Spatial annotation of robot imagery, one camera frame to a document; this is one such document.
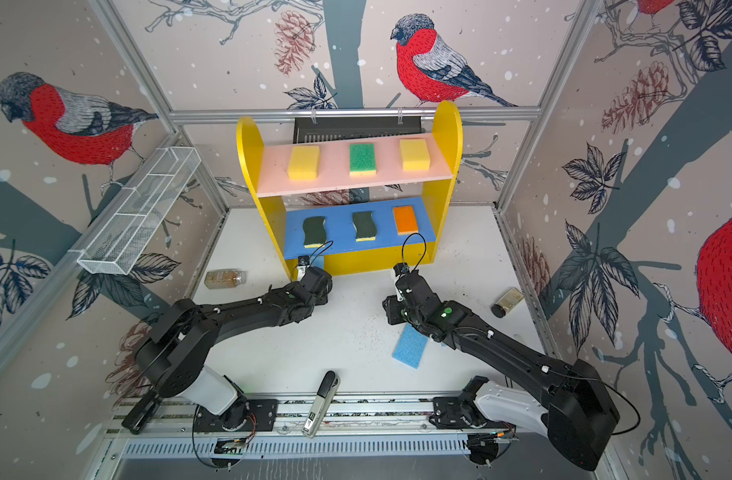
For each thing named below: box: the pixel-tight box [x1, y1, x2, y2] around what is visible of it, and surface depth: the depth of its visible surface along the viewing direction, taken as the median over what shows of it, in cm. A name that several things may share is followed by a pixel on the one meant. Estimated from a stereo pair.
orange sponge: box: [393, 205, 419, 236], surface depth 100 cm
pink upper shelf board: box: [257, 132, 453, 197], surface depth 76 cm
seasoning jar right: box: [491, 287, 526, 318], surface depth 92 cm
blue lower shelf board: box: [284, 197, 436, 260], surface depth 97 cm
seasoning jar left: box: [204, 269, 247, 290], surface depth 97 cm
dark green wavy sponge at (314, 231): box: [303, 216, 327, 249], surface depth 95 cm
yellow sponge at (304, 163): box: [287, 145, 320, 181], surface depth 74 cm
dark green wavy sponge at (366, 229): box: [352, 211, 377, 242], surface depth 97 cm
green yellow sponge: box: [349, 143, 376, 176], surface depth 75 cm
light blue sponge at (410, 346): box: [392, 323, 428, 369], surface depth 85 cm
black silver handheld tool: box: [301, 370, 341, 438], surface depth 74 cm
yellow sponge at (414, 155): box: [399, 139, 431, 171], surface depth 76 cm
